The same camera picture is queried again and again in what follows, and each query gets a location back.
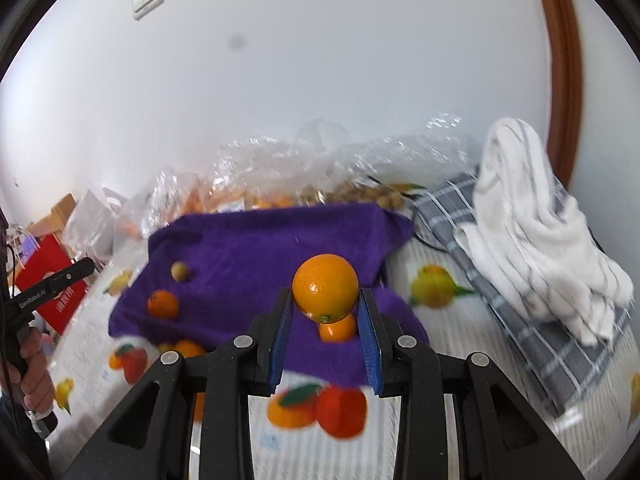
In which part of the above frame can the person's left forearm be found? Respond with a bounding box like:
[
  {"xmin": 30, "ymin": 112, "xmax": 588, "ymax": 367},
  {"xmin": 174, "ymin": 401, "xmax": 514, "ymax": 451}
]
[{"xmin": 0, "ymin": 395, "xmax": 53, "ymax": 480}]

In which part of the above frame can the grey checked cloth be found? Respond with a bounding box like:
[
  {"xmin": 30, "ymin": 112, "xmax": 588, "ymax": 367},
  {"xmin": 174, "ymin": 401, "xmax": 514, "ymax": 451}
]
[{"xmin": 411, "ymin": 172, "xmax": 633, "ymax": 417}]

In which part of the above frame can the person's left hand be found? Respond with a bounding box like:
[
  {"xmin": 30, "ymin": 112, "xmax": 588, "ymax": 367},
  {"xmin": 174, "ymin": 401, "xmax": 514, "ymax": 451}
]
[{"xmin": 19, "ymin": 330, "xmax": 57, "ymax": 417}]

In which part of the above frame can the fruit print tablecloth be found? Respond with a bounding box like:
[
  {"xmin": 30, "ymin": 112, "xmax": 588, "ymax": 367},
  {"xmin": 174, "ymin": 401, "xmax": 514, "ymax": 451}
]
[{"xmin": 47, "ymin": 240, "xmax": 640, "ymax": 480}]

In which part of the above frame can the small clear bag of mandarins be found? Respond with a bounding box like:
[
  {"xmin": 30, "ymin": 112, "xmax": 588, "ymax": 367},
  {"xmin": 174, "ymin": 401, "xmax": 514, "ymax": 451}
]
[{"xmin": 127, "ymin": 167, "xmax": 211, "ymax": 241}]

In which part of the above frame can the brown wooden door frame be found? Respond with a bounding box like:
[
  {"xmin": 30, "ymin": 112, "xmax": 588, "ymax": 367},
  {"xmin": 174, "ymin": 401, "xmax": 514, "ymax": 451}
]
[{"xmin": 530, "ymin": 0, "xmax": 583, "ymax": 193}]

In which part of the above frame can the red paper bag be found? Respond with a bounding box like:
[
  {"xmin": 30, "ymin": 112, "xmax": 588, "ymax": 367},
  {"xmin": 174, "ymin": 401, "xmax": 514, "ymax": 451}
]
[{"xmin": 15, "ymin": 234, "xmax": 90, "ymax": 336}]

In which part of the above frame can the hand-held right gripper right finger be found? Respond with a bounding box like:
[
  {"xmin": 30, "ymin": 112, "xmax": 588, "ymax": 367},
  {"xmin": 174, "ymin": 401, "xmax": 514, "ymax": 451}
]
[{"xmin": 357, "ymin": 287, "xmax": 586, "ymax": 480}]

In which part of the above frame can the purple towel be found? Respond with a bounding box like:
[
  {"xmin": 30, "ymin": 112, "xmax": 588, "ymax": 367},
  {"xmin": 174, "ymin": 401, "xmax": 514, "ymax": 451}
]
[{"xmin": 108, "ymin": 202, "xmax": 431, "ymax": 388}]

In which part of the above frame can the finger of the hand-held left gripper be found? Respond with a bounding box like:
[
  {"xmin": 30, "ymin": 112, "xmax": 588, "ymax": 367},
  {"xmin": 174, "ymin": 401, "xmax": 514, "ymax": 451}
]
[{"xmin": 50, "ymin": 257, "xmax": 96, "ymax": 292}]

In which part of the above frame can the large clear bag of mandarins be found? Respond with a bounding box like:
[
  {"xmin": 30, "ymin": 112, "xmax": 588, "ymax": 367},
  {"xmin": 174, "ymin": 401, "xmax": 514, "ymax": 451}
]
[{"xmin": 200, "ymin": 135, "xmax": 311, "ymax": 213}]

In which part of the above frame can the cardboard box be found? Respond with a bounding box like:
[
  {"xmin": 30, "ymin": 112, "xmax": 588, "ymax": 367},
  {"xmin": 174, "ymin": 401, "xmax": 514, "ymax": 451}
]
[{"xmin": 27, "ymin": 192, "xmax": 78, "ymax": 238}]

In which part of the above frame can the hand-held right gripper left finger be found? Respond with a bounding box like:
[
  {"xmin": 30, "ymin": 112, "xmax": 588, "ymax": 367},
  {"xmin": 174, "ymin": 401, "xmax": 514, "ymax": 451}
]
[{"xmin": 62, "ymin": 287, "xmax": 296, "ymax": 480}]

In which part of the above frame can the white striped towel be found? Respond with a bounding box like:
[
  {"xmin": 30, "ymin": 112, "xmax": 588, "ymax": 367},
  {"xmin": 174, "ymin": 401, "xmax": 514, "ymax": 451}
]
[{"xmin": 452, "ymin": 117, "xmax": 635, "ymax": 346}]

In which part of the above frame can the clear bag of tan fruits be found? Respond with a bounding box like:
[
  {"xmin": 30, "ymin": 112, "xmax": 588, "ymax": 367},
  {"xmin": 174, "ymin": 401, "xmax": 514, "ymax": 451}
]
[{"xmin": 295, "ymin": 112, "xmax": 476, "ymax": 211}]

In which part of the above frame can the white plastic bag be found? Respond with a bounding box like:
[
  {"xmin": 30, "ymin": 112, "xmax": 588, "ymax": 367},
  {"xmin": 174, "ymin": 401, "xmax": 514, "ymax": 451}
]
[{"xmin": 62, "ymin": 187, "xmax": 131, "ymax": 263}]

